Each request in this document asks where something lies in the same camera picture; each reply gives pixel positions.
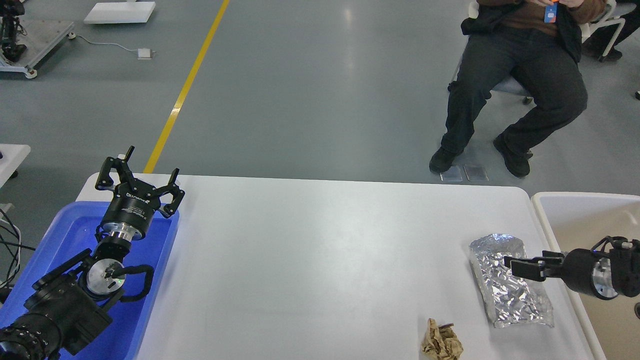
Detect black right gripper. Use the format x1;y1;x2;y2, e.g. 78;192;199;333
503;248;619;301

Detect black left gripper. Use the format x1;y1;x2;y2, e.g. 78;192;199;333
94;146;185;241

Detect silver foil bag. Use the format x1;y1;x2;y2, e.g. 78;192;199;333
469;234;554;329

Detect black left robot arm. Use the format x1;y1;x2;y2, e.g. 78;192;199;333
1;146;185;360

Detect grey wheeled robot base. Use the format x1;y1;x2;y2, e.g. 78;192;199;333
0;0;75;79

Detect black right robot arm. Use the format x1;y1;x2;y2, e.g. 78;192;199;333
503;235;640;301

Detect beige plastic bin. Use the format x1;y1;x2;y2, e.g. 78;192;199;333
531;192;640;360

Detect blue plastic bin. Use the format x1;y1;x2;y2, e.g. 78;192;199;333
0;201;180;360

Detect right metal floor plate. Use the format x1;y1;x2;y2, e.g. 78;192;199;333
462;164;489;182

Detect metal floor plate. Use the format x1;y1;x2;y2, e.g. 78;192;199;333
439;165;464;183
462;164;489;182

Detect left metal floor plate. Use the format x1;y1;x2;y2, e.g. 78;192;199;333
439;165;464;183

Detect crumpled brown paper ball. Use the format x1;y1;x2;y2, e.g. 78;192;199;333
421;317;464;360

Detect white side table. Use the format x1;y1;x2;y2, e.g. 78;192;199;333
0;143;31;187

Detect white flat board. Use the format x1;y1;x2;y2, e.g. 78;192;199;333
83;0;156;25

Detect seated person in black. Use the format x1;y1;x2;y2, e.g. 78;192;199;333
429;0;606;178

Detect blue id badge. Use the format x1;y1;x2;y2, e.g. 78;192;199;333
543;2;558;24

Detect white power adapter with cable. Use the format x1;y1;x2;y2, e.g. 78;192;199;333
67;32;155;60

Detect black cables at left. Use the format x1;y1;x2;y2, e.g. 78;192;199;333
0;207;37;291

